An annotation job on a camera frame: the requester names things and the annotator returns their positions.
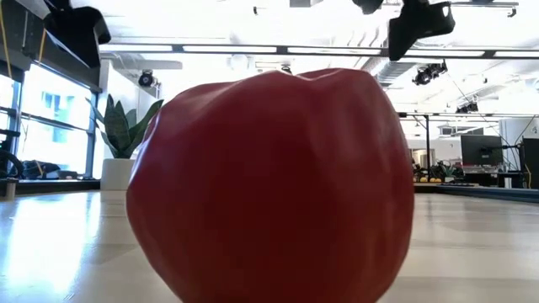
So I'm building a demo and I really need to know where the red bell pepper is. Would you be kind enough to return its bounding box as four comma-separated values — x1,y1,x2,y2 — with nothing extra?
125,66,416,303

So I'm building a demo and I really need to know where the black ceiling spotlight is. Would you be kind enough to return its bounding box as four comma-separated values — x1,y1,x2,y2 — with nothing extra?
456,100,480,114
137,69,156,89
412,60,448,87

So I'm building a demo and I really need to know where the snake plant in white pot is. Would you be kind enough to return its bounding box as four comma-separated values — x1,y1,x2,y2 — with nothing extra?
86,93,165,191

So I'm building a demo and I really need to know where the black stand pole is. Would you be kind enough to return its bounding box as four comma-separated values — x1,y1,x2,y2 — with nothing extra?
398,111,431,169

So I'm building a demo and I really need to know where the black computer monitor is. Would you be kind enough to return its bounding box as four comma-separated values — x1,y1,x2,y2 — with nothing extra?
460,134,504,167
520,137,539,189

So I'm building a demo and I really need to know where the dark bag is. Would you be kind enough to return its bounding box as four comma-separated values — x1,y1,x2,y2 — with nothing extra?
20,159,79,181

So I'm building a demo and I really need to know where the linear ceiling light fixture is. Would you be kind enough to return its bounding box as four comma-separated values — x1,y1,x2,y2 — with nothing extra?
99,43,539,59

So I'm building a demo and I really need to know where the black equipment stand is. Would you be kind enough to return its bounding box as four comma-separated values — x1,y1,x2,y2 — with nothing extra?
0,128,25,180

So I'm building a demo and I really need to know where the small green potted plant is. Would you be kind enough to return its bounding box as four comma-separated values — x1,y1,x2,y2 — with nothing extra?
437,162,458,182

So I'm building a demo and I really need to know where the cluttered work table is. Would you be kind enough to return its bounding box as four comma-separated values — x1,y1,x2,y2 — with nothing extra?
412,166,526,189

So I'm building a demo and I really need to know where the window frame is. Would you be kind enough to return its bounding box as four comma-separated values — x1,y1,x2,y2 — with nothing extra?
0,62,101,181

